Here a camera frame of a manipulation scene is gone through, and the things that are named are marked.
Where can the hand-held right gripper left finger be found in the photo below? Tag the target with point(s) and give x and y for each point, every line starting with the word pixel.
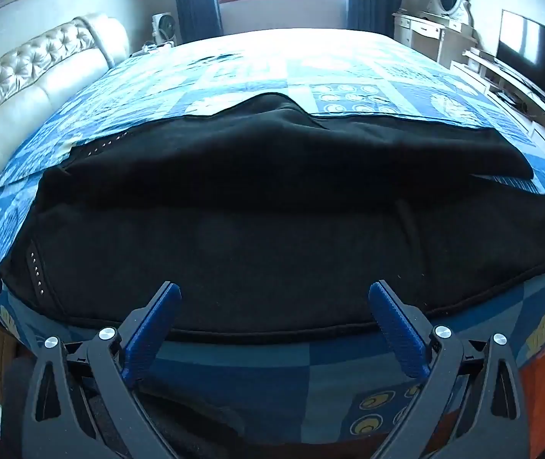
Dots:
pixel 150 330

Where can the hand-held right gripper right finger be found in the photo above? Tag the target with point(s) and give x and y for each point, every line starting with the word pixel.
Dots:
pixel 394 325

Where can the black pants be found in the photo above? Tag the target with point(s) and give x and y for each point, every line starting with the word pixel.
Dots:
pixel 272 229

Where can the cream tufted headboard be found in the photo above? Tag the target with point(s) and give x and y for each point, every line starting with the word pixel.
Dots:
pixel 38 81

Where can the blue printed blanket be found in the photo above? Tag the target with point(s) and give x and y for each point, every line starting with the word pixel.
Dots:
pixel 373 71

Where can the white television stand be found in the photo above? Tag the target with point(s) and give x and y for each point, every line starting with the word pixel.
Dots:
pixel 483 74

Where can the white bedside table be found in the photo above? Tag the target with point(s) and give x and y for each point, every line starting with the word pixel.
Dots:
pixel 150 48

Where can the white dressing table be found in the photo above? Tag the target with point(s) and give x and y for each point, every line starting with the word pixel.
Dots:
pixel 416 28

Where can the white fan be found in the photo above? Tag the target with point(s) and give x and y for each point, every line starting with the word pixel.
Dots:
pixel 163 26

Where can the black television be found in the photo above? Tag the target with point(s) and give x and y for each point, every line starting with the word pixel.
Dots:
pixel 526 48

